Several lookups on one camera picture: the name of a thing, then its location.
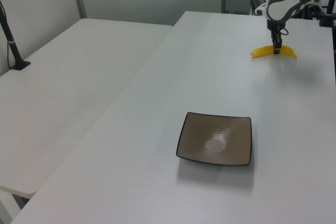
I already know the yellow banana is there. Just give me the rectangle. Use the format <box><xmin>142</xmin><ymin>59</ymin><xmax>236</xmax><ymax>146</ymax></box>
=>
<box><xmin>249</xmin><ymin>45</ymin><xmax>298</xmax><ymax>59</ymax></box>

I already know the white side table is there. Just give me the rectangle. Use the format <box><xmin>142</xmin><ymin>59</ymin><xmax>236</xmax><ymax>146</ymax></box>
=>
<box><xmin>0</xmin><ymin>17</ymin><xmax>174</xmax><ymax>200</ymax></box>

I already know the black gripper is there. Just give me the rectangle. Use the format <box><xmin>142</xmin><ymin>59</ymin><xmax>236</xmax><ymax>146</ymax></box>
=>
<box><xmin>267</xmin><ymin>18</ymin><xmax>288</xmax><ymax>55</ymax></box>

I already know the black desk equipment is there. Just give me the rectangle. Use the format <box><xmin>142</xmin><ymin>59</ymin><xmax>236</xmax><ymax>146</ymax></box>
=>
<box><xmin>250</xmin><ymin>0</ymin><xmax>267</xmax><ymax>15</ymax></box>

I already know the black clamp stand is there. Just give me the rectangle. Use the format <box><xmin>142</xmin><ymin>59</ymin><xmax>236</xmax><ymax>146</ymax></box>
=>
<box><xmin>318</xmin><ymin>0</ymin><xmax>336</xmax><ymax>27</ymax></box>

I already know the black pole with base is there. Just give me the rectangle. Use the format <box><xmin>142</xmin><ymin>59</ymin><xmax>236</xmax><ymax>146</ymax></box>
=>
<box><xmin>0</xmin><ymin>0</ymin><xmax>32</xmax><ymax>71</ymax></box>

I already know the brown square ceramic plate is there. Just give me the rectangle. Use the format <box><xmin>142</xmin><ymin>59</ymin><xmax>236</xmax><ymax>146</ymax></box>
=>
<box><xmin>175</xmin><ymin>111</ymin><xmax>254</xmax><ymax>167</ymax></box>

